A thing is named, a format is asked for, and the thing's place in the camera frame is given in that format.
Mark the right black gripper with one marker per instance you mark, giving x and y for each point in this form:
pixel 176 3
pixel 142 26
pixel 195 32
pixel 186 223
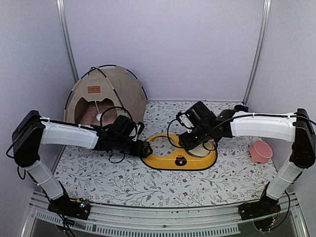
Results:
pixel 187 143

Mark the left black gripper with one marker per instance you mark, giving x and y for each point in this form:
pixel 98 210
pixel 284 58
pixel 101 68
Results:
pixel 143 154

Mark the cream pet bowl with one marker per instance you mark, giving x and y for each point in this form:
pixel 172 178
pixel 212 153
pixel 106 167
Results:
pixel 200 153

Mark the yellow pet bowl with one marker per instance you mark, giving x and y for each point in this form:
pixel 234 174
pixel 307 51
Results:
pixel 167 155

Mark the pink checkered cushion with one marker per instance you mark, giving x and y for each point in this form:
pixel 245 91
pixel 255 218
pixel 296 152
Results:
pixel 94 111

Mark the beige fabric pet tent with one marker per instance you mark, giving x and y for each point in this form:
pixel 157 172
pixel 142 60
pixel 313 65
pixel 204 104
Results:
pixel 76 115

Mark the pink pet bowl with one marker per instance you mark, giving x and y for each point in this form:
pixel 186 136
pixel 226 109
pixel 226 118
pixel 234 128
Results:
pixel 260 152

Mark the black tent pole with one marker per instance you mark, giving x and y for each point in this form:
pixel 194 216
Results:
pixel 94 87
pixel 121 104

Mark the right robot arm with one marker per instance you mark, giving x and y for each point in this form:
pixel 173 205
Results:
pixel 202 125

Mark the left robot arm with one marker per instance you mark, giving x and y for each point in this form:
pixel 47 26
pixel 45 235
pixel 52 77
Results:
pixel 35 130

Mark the dark blue mug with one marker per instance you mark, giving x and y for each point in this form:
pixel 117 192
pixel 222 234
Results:
pixel 241 108

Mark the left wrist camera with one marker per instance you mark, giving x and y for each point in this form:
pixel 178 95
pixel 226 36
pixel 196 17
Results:
pixel 139 128

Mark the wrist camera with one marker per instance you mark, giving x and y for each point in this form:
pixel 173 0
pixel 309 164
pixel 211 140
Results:
pixel 184 120
pixel 139 128

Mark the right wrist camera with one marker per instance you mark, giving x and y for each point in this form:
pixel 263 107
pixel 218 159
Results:
pixel 184 120

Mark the front aluminium rail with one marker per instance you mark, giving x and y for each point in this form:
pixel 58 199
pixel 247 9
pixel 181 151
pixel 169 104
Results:
pixel 124 221

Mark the right aluminium frame post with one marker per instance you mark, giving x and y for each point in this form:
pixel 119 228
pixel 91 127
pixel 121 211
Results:
pixel 258 52

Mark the aluminium frame post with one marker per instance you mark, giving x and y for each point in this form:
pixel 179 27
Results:
pixel 66 38
pixel 258 52

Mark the left aluminium frame post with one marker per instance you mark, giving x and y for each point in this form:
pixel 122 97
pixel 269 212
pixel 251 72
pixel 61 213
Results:
pixel 66 38

